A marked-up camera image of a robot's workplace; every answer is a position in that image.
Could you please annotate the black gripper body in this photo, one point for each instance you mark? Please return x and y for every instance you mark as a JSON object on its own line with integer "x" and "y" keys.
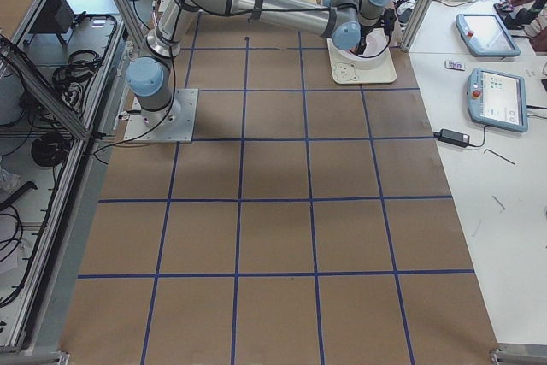
{"x": 362, "y": 44}

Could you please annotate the white ceramic plate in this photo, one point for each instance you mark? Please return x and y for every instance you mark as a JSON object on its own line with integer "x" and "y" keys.
{"x": 375, "y": 42}

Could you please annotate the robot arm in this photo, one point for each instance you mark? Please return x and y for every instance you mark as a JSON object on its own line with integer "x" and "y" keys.
{"x": 347, "y": 23}

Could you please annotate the cream bear tray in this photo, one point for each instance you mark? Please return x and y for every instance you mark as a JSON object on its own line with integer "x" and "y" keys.
{"x": 345, "y": 72}

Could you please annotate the blue teach pendant far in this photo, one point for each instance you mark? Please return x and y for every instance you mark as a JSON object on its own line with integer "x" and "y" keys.
{"x": 486, "y": 36}

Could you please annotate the blue teach pendant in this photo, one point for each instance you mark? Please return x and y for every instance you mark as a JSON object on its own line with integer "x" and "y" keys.
{"x": 497, "y": 99}
{"x": 486, "y": 36}

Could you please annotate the black power brick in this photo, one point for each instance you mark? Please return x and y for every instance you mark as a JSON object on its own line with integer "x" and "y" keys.
{"x": 452, "y": 137}

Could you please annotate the blue teach pendant near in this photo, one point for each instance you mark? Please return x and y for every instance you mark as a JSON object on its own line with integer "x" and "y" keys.
{"x": 497, "y": 99}

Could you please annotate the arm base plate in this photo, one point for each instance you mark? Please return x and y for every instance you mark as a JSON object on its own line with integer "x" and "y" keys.
{"x": 160, "y": 127}

